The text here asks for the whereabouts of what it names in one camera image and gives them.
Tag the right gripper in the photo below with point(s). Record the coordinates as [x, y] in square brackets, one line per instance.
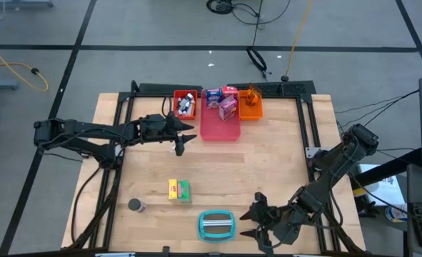
[283, 225]

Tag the black clamp tool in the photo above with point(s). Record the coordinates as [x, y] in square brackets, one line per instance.
[367, 208]

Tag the grey workbench foot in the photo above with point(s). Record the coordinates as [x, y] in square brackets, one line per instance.
[0, 85]
[18, 3]

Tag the yellow Corn Pops box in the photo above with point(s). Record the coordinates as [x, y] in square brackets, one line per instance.
[173, 189]

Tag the black-lidded spice jar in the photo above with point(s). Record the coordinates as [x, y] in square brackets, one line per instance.
[135, 205]

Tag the orange mesh basket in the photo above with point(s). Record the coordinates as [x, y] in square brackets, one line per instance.
[250, 114]

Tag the black frame clamp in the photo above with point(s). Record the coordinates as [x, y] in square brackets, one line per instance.
[166, 251]

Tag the small round printed container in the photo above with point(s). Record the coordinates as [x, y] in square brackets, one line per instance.
[395, 213]

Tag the red mesh basket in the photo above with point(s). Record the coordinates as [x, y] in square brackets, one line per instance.
[177, 95]

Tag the black support bar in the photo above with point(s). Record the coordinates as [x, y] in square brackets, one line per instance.
[392, 167]

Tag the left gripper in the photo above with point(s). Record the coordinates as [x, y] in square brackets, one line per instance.
[159, 126]

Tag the purple Raisin Bran box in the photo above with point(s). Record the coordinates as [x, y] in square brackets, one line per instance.
[228, 109]

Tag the brown snack packet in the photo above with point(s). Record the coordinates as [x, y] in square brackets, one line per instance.
[253, 97]

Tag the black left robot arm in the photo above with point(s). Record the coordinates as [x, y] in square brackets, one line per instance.
[89, 128]

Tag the white paper sheet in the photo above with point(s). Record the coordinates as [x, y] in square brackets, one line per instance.
[385, 189]

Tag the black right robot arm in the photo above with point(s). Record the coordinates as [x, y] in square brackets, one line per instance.
[333, 171]

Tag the pink plastic tray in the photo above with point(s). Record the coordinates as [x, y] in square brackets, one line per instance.
[217, 128]

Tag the blue Frosted Flakes box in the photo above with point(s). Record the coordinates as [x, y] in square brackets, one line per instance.
[214, 98]

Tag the green Apple Jacks box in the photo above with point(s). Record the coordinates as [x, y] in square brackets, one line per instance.
[185, 192]

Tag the teal box grater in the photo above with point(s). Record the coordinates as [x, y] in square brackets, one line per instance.
[216, 225]

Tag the red mini cereal box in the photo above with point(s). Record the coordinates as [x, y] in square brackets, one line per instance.
[230, 92]

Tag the black table frame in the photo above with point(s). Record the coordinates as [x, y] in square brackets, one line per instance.
[289, 88]

